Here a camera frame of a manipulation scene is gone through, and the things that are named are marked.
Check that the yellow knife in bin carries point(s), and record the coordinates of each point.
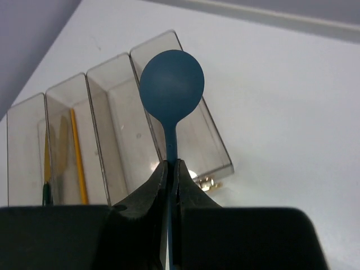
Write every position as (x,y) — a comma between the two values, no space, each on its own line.
(62,158)

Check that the yellow chopstick in bin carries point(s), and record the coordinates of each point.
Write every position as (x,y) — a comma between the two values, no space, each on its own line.
(79,164)

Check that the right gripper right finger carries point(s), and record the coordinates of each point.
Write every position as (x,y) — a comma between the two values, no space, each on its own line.
(209,236)

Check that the yellow knife green handle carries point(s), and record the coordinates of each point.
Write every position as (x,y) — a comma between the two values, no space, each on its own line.
(46,192)

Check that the blue spoon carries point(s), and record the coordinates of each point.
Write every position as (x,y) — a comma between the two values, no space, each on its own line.
(171,87)

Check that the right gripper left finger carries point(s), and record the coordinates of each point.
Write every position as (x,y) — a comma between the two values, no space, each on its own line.
(124,236)

